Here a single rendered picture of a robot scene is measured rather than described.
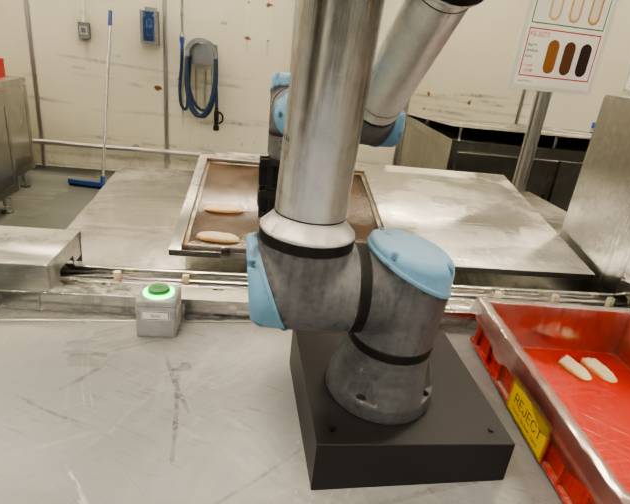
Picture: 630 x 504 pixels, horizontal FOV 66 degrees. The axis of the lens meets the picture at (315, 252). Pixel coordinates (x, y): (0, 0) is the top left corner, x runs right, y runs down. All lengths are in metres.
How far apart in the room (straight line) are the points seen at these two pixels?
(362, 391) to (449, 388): 0.16
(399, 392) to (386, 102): 0.42
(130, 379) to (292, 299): 0.38
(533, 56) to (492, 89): 3.19
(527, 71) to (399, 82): 1.22
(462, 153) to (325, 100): 2.37
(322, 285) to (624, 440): 0.58
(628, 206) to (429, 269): 0.86
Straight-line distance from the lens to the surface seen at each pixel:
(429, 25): 0.65
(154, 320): 0.94
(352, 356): 0.67
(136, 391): 0.84
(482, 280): 1.36
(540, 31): 1.93
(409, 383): 0.67
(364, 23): 0.52
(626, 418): 1.01
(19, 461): 0.77
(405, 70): 0.71
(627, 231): 1.37
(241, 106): 4.69
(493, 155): 2.93
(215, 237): 1.17
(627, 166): 1.40
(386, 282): 0.59
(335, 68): 0.51
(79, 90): 4.96
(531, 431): 0.84
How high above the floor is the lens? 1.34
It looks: 23 degrees down
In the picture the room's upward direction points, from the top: 6 degrees clockwise
